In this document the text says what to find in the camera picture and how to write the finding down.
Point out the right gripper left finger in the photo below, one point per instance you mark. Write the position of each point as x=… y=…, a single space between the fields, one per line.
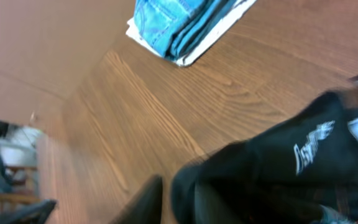
x=36 y=213

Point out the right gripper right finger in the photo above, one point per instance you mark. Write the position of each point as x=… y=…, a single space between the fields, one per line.
x=146 y=206

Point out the black cycling jersey orange lines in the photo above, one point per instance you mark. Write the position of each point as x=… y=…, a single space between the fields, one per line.
x=303 y=170

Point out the folded blue jeans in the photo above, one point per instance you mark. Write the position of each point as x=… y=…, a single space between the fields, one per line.
x=173 y=28

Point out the folded white cloth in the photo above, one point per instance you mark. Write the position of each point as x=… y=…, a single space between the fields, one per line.
x=239 y=8

